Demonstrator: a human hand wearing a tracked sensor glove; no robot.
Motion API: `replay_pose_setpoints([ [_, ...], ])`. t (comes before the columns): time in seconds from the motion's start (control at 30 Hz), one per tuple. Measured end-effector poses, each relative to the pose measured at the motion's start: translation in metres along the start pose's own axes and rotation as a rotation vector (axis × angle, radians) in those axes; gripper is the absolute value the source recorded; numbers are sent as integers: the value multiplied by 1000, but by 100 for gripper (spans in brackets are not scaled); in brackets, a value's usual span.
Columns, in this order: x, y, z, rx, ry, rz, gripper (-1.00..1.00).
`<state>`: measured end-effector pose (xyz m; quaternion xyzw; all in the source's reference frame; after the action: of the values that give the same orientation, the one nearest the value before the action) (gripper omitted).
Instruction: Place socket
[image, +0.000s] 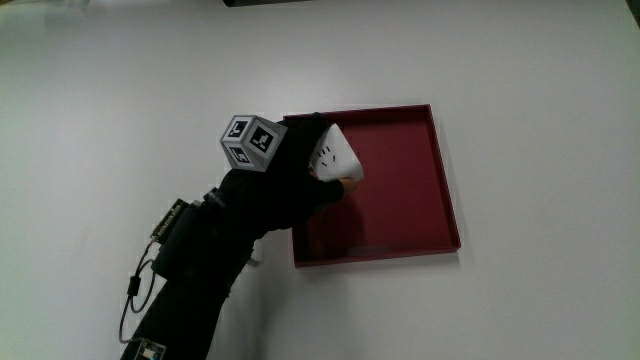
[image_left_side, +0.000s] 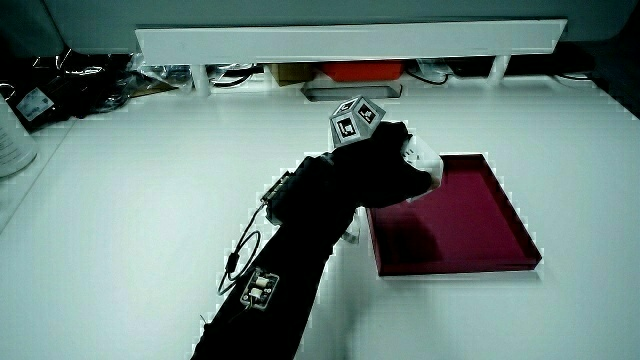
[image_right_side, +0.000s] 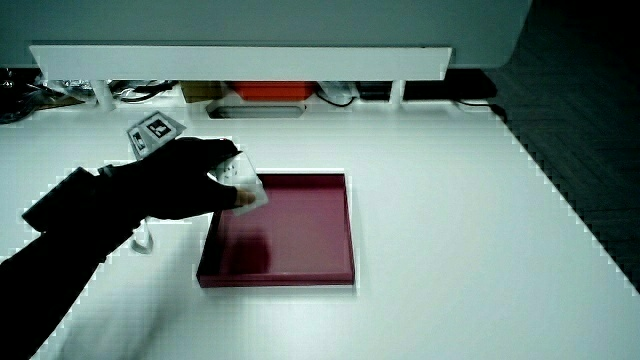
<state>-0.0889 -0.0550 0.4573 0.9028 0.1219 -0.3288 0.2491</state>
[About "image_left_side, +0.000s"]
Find person's right hand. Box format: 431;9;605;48
299;95;437;210

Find white socket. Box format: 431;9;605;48
399;133;445;202

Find person's right forearm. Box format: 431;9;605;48
189;168;362;360

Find grey flat tray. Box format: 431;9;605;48
301;82;404;103

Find dark red tray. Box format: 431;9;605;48
366;153;544;277

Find red box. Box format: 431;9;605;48
319;60;405;83

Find brown cardboard box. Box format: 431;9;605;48
268;63;317;87

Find white raised shelf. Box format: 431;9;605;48
134;18;569;97

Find small white sensor module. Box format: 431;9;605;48
239;267;281;312

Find black plastic bags pile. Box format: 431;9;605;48
0;47;179;134

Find white cylindrical container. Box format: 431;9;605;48
0;94;39;179

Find black thin cable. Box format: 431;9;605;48
216;201;267;297

